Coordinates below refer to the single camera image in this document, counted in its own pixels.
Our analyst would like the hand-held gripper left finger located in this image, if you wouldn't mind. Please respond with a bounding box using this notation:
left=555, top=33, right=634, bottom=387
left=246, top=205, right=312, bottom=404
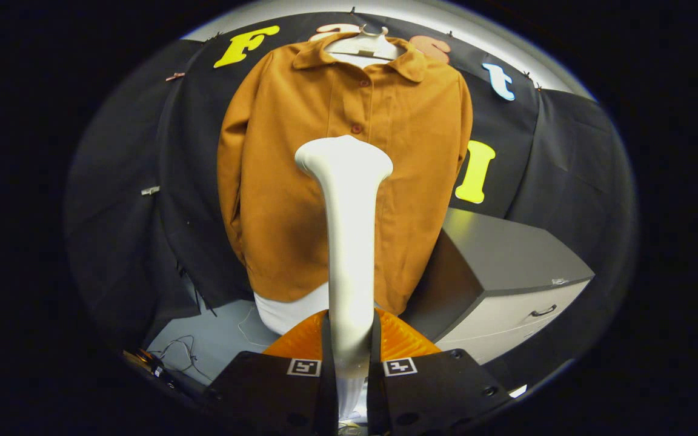
left=196, top=310, right=339, bottom=436

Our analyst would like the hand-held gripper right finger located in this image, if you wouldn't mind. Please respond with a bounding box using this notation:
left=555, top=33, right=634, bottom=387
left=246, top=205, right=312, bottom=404
left=366, top=308, right=514, bottom=436

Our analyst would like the white mannequin torso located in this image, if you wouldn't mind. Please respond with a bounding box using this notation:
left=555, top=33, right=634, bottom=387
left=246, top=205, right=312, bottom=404
left=254, top=52, right=387, bottom=335

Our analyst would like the grey cabinet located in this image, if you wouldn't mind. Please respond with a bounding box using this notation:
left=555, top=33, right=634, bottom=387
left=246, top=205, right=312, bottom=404
left=401, top=207, right=595, bottom=365

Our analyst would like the dark floor device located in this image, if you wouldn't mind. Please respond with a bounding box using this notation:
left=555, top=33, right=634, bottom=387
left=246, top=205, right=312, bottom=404
left=122, top=348, right=174, bottom=383

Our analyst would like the black backdrop cloth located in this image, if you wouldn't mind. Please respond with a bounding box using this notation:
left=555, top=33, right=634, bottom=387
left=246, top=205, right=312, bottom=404
left=64, top=9, right=639, bottom=394

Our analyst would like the orange-brown button shirt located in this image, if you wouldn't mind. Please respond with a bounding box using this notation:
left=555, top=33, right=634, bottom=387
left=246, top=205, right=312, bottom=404
left=217, top=39, right=474, bottom=315

